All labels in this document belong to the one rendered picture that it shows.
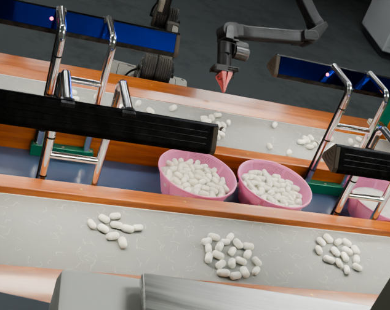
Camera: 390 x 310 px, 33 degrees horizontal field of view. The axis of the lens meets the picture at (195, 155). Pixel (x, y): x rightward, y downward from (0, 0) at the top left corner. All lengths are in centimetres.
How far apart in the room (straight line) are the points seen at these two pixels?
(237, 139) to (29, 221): 96
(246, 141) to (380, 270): 71
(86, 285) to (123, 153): 160
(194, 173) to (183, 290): 157
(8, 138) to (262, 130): 100
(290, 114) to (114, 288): 217
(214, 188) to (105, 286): 152
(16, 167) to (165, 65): 91
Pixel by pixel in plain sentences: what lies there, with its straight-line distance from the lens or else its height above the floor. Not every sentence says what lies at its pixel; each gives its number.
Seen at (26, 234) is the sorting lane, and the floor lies 74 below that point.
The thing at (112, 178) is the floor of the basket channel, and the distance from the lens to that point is 212.
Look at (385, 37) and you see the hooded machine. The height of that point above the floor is 19.
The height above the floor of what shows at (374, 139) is 107.
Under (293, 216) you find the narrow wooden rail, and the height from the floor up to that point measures 76.
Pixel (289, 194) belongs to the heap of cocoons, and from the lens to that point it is 224.
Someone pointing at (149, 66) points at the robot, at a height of 77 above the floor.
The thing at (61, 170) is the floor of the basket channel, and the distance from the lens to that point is 210.
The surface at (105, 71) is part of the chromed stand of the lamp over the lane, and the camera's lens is 199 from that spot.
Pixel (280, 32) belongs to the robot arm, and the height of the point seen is 105.
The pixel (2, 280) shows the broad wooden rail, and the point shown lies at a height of 77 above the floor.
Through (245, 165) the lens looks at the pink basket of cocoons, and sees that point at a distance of 227.
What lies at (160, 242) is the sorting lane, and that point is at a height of 74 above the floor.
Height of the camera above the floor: 188
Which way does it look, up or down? 30 degrees down
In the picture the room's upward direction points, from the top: 20 degrees clockwise
